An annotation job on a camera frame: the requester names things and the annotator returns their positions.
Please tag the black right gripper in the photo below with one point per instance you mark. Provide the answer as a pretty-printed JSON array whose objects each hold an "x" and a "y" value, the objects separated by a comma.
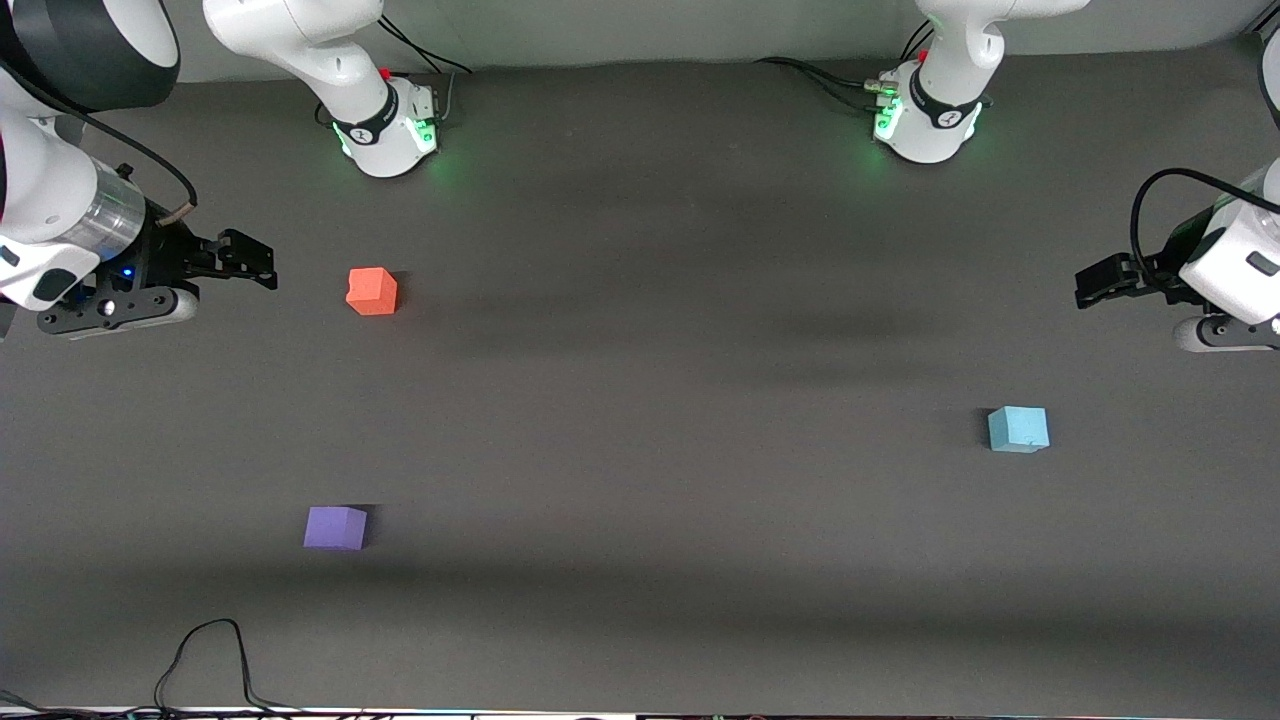
[{"x": 163, "y": 257}]

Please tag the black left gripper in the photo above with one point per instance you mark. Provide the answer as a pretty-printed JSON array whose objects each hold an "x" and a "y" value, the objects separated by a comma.
[{"x": 1166, "y": 262}]

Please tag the light blue foam block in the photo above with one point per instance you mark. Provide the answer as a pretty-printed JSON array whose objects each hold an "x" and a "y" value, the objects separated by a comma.
[{"x": 1018, "y": 429}]

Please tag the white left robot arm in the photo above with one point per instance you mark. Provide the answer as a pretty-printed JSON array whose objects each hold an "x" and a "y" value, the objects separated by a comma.
[{"x": 940, "y": 70}]

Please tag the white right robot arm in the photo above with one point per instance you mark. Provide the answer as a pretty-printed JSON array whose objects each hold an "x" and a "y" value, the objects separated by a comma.
[{"x": 340, "y": 60}]

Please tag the orange foam block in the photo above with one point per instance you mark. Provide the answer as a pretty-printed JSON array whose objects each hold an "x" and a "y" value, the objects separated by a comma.
[{"x": 371, "y": 291}]

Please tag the purple foam block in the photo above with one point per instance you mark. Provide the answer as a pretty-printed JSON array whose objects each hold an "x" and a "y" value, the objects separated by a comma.
[{"x": 335, "y": 527}]

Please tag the dark grey table mat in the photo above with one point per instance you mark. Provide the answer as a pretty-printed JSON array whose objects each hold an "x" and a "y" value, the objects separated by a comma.
[{"x": 700, "y": 500}]

